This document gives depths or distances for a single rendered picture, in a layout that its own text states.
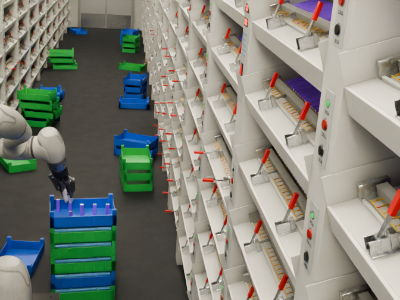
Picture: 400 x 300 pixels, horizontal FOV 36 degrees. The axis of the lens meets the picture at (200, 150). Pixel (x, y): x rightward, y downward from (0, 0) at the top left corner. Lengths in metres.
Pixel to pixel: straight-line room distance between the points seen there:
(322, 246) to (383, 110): 0.30
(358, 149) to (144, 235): 2.83
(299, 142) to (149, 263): 2.28
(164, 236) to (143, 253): 0.24
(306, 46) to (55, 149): 1.74
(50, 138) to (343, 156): 1.90
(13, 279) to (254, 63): 1.20
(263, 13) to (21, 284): 1.32
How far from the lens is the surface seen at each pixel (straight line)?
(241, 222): 1.76
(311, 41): 1.18
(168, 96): 4.50
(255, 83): 1.62
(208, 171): 2.44
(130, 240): 3.66
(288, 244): 1.26
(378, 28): 0.93
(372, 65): 0.93
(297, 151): 1.20
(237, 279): 1.84
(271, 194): 1.47
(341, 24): 0.95
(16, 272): 2.33
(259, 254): 1.60
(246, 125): 1.65
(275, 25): 1.43
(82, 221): 2.90
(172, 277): 3.30
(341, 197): 0.98
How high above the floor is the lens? 1.70
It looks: 19 degrees down
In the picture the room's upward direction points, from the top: 4 degrees clockwise
